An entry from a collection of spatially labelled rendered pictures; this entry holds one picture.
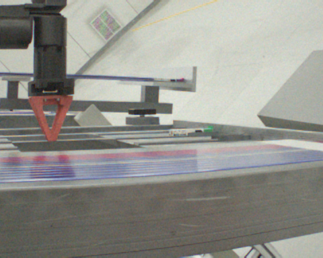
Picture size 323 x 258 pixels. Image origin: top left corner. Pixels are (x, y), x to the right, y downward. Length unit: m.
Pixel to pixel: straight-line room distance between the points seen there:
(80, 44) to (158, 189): 8.36
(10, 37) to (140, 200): 0.49
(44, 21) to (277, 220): 0.53
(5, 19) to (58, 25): 0.09
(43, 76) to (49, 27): 0.08
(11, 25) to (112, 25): 8.11
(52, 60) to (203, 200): 0.48
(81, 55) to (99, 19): 0.73
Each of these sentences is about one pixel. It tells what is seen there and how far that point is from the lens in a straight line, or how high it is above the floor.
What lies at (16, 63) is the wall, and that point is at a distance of 8.48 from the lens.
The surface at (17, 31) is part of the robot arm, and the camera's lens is 0.79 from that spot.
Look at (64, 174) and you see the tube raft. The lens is 0.39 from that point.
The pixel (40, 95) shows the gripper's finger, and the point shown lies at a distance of 0.79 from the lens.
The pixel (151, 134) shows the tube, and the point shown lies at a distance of 0.87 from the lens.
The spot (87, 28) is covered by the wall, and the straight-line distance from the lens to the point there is 8.76.
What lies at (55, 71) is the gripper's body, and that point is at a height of 1.01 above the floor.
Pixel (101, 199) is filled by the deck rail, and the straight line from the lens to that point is 0.34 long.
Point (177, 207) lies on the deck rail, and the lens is 0.36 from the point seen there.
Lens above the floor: 1.07
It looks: 18 degrees down
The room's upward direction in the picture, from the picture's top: 42 degrees counter-clockwise
